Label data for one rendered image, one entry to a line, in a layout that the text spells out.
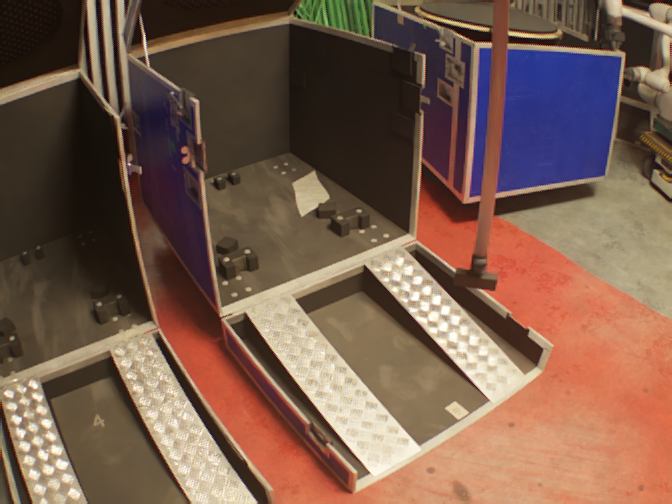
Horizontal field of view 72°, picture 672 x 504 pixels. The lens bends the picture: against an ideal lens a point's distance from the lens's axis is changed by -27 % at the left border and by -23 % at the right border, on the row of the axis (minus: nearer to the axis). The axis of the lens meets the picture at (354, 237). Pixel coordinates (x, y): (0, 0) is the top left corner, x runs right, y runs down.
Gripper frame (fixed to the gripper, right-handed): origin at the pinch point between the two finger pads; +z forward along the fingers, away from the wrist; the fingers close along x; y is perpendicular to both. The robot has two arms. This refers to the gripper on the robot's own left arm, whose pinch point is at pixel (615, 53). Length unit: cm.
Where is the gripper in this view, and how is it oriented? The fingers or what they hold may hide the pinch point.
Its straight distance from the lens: 316.5
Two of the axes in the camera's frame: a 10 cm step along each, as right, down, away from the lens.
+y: 3.4, 3.6, -8.7
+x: 9.4, -1.8, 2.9
